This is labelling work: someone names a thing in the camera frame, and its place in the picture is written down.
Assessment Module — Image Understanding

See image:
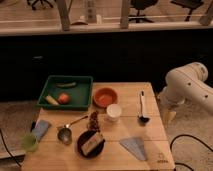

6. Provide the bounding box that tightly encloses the blue-grey towel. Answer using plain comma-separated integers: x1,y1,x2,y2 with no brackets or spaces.
119,137,147,161

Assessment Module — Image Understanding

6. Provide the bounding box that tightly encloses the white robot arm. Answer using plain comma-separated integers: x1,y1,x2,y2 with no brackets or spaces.
157,62,213,126

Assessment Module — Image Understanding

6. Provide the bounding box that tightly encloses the red bowl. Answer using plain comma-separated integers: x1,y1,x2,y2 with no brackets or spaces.
93,87,118,108

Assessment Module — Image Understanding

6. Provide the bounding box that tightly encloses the black bowl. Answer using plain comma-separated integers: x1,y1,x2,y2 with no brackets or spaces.
77,131,105,159

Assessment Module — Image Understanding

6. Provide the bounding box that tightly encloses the white cup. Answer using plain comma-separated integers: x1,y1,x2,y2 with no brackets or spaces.
106,104,122,121

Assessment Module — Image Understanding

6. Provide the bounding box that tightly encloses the brown grape bunch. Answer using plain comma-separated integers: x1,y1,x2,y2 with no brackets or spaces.
88,111,100,132

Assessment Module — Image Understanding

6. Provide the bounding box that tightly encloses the tan sponge block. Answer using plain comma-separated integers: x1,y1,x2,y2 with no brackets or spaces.
81,132,103,156

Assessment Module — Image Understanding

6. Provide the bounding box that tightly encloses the green plastic tray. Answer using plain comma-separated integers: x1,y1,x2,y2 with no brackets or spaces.
37,75,93,111

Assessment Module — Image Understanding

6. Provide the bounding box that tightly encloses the red tomato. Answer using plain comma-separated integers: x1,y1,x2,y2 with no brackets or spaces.
57,93,71,104

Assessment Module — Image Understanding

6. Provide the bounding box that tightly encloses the metal ladle spoon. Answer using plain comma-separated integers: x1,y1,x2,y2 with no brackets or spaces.
57,116,87,145

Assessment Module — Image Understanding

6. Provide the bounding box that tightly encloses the black office chair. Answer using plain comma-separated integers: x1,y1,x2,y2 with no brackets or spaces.
26,0,54,10
129,0,158,23

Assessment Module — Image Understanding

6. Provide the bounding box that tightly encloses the green cucumber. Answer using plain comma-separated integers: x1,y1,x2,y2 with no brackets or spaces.
56,82,77,88

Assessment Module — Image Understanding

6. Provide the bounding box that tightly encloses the yellow corn piece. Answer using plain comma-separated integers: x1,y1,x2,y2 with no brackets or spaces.
45,95,59,105

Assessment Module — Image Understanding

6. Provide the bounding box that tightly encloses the blue folded cloth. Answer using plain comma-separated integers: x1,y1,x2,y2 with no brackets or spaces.
32,120,51,141

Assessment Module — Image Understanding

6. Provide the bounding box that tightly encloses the green plastic cup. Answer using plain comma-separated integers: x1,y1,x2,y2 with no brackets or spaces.
21,134,38,152

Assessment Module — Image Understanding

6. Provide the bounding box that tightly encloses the black office chair left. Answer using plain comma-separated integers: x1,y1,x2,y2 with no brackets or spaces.
26,0,54,10

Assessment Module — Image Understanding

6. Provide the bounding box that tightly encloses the black cable right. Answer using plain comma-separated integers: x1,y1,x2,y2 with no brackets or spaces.
169,133,213,171

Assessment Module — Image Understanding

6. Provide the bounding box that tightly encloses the black cable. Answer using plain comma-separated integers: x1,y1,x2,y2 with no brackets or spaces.
0,129,22,168
169,133,213,171

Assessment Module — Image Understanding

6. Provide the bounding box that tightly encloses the wooden post middle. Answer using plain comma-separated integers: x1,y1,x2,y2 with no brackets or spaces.
120,0,130,29

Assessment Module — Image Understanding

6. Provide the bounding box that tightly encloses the wooden post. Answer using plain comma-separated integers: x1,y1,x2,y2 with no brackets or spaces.
120,0,130,29
56,0,70,31

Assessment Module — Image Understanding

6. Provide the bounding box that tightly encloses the wooden post left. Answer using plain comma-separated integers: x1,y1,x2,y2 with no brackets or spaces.
56,0,70,31

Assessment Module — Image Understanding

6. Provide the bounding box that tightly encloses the black cable left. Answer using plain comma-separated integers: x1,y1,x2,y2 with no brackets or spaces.
0,129,22,168

